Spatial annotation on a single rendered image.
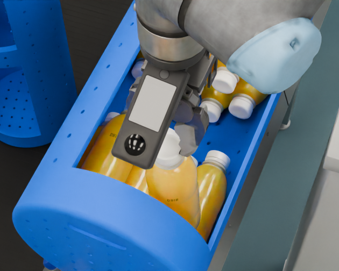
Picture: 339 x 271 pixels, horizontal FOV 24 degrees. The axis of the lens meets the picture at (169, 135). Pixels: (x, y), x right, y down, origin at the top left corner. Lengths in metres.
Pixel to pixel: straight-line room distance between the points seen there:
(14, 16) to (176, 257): 0.95
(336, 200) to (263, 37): 0.65
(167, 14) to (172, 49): 0.07
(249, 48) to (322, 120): 1.89
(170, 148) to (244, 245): 1.36
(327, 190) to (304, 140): 1.25
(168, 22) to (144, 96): 0.11
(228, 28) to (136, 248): 0.41
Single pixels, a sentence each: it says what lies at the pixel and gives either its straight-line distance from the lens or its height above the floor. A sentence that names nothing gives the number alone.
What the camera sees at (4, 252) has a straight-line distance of 2.19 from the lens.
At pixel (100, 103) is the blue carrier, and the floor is 1.21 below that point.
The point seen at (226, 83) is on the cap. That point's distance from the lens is 1.24.
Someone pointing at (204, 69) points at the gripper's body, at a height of 1.42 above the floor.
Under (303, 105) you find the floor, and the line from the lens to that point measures 2.57.
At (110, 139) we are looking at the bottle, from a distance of 1.16.
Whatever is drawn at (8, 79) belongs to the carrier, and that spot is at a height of 0.16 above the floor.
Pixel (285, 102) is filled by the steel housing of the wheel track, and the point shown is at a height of 0.86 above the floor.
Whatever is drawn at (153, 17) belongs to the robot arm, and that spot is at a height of 1.55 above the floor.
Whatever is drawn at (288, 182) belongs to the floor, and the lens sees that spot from 2.42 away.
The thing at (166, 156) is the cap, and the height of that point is 1.28.
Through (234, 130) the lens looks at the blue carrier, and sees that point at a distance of 1.34.
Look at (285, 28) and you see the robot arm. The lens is 0.67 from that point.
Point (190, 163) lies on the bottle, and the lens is 1.01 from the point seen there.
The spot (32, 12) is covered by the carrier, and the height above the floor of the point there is 0.72.
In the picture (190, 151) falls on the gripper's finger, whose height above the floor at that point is 1.30.
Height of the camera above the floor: 2.14
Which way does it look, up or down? 60 degrees down
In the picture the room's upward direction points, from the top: straight up
